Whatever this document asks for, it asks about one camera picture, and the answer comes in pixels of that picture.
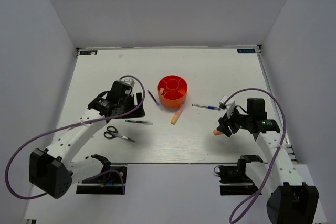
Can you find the corner label sticker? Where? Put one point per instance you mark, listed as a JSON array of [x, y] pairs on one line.
[[88, 52], [246, 51]]

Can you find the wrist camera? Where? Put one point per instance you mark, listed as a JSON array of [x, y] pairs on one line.
[[227, 104], [128, 80]]

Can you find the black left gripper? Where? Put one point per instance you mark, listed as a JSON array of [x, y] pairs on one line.
[[140, 112]]

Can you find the left corner label sticker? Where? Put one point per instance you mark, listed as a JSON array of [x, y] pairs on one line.
[[88, 52]]

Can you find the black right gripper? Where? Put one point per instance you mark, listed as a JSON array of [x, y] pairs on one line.
[[223, 126]]

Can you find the right corner label sticker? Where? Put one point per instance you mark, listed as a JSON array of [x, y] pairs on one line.
[[246, 51]]

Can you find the orange pink highlighter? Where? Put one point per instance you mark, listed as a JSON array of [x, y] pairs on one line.
[[217, 132]]

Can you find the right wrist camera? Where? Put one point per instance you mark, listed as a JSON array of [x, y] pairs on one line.
[[227, 104]]

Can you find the orange round organizer container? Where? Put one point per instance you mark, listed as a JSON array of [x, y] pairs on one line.
[[175, 91]]

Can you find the green ink pen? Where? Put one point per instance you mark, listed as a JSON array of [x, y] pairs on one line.
[[139, 122]]

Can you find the dark blue gel pen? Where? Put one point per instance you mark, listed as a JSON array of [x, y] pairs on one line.
[[155, 100]]

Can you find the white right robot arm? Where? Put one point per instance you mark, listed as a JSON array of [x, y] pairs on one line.
[[291, 199]]

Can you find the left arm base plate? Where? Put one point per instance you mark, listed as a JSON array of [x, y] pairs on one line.
[[107, 184]]

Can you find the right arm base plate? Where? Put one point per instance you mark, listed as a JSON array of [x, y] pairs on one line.
[[231, 183]]

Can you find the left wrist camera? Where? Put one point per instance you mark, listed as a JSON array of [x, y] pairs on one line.
[[128, 80]]

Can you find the black handled scissors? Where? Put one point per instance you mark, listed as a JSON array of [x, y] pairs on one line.
[[111, 132]]

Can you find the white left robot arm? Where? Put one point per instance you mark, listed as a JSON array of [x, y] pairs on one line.
[[53, 169]]

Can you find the blue clear ballpoint pen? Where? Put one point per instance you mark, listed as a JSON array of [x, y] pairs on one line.
[[206, 107]]

